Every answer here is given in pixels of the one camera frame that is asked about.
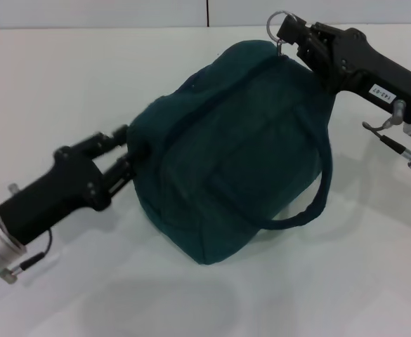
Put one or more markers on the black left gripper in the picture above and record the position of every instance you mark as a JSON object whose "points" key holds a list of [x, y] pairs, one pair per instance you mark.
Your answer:
{"points": [[61, 189]]}

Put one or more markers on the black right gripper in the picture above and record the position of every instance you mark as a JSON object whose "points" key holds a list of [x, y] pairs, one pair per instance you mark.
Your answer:
{"points": [[359, 66]]}

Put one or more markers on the dark teal insulated lunch bag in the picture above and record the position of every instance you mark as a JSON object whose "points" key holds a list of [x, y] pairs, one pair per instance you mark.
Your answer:
{"points": [[226, 151]]}

